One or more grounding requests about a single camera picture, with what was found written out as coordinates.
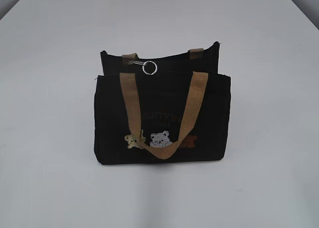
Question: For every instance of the black canvas tote bag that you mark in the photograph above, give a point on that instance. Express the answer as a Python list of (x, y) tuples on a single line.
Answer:
[(162, 85)]

